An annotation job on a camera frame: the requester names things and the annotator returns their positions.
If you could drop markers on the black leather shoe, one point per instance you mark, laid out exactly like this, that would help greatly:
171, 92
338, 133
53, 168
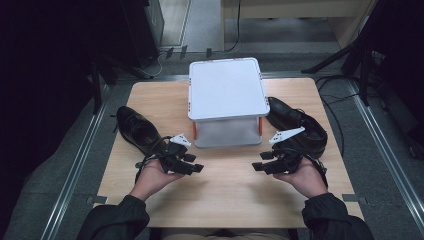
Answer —
138, 128
293, 118

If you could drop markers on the person's left hand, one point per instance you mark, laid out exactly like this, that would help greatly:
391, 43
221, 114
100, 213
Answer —
151, 180

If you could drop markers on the dark computer tower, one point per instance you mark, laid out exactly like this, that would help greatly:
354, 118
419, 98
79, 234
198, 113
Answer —
146, 26

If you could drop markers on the metal floor rail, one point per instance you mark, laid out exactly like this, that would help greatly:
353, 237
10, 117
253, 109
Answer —
383, 146
75, 173

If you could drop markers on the black tripod stand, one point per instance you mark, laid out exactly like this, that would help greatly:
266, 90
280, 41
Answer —
353, 53

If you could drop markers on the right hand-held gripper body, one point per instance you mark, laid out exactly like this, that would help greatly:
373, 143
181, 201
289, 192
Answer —
286, 161

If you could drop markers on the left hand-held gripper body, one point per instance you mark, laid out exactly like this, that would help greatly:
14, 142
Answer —
173, 158

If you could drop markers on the white two-tier shoe rack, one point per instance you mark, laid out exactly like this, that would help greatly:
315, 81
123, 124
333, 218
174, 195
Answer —
226, 86

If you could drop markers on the black metal stand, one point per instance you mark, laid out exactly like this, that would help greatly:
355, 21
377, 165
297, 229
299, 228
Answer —
100, 76

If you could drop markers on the light wooden desk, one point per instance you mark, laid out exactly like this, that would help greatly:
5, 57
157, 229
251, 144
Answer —
293, 8

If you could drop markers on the person's right hand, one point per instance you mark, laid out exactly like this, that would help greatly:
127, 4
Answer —
305, 180

